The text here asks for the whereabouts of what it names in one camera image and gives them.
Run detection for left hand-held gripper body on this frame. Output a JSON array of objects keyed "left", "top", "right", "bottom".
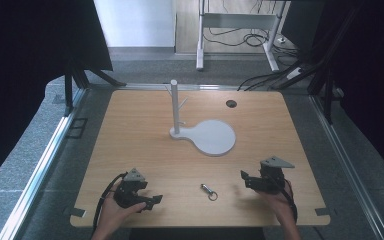
[{"left": 113, "top": 167, "right": 149, "bottom": 210}]

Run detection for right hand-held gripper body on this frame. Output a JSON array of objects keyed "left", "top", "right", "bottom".
[{"left": 250, "top": 155, "right": 296, "bottom": 196}]

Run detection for person's right hand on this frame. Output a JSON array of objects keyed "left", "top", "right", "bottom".
[{"left": 255, "top": 179, "right": 297, "bottom": 225}]

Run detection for person's left hand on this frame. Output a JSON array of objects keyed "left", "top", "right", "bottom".
[{"left": 95, "top": 189, "right": 147, "bottom": 233}]

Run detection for white peg stand round base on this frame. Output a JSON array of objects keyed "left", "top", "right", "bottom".
[{"left": 164, "top": 79, "right": 237, "bottom": 157}]

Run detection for black stand legs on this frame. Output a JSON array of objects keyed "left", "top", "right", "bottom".
[{"left": 306, "top": 49, "right": 336, "bottom": 125}]

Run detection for white power strip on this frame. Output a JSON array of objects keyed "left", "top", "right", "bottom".
[{"left": 285, "top": 66, "right": 303, "bottom": 81}]

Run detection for black tripod stand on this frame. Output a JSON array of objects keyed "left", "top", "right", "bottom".
[{"left": 63, "top": 58, "right": 128, "bottom": 117}]

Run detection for black curtain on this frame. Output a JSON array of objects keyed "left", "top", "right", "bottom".
[
  {"left": 0, "top": 0, "right": 114, "bottom": 194},
  {"left": 316, "top": 0, "right": 384, "bottom": 186}
]

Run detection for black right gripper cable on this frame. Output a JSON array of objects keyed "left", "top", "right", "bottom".
[{"left": 269, "top": 176, "right": 299, "bottom": 223}]

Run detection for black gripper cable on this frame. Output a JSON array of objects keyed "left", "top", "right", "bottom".
[
  {"left": 269, "top": 176, "right": 299, "bottom": 223},
  {"left": 92, "top": 172, "right": 128, "bottom": 234}
]

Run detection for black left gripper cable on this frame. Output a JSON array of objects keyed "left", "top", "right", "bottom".
[{"left": 92, "top": 172, "right": 128, "bottom": 234}]

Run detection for silver keychain with ring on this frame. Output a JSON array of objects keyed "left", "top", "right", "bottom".
[{"left": 200, "top": 183, "right": 219, "bottom": 202}]

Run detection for aluminium rail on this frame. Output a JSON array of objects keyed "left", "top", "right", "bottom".
[
  {"left": 0, "top": 87, "right": 88, "bottom": 240},
  {"left": 308, "top": 94, "right": 384, "bottom": 240}
]

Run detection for bundle of black floor cables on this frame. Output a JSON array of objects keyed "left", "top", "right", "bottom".
[{"left": 202, "top": 26, "right": 314, "bottom": 92}]

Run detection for white desk frame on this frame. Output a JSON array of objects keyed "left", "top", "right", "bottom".
[{"left": 195, "top": 0, "right": 287, "bottom": 73}]

